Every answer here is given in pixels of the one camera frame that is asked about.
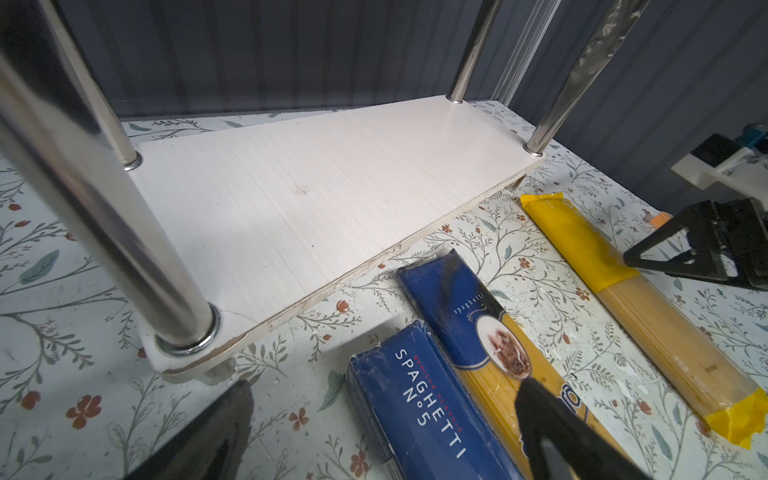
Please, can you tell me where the floral table mat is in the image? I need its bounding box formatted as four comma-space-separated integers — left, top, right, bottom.
0, 98, 768, 480

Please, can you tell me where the blue yellow spaghetti bag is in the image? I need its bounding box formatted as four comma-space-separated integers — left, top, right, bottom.
396, 250, 622, 479

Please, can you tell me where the yellow Pastatime bag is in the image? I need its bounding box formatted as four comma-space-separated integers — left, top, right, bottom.
520, 193, 767, 449

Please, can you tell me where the orange round sticker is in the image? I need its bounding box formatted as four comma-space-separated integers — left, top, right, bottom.
649, 212, 673, 230

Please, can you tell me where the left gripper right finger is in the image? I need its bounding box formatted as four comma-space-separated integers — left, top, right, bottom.
515, 378, 647, 480

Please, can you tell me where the blue Barilla spaghetti box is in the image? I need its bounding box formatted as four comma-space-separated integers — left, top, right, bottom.
346, 320, 522, 479

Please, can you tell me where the white two-tier shelf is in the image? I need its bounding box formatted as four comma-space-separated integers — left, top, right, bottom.
1, 1, 646, 383

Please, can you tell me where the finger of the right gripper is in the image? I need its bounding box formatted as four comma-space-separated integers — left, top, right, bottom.
623, 199, 758, 290

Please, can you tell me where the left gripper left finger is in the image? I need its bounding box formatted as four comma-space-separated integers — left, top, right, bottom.
128, 381, 254, 480

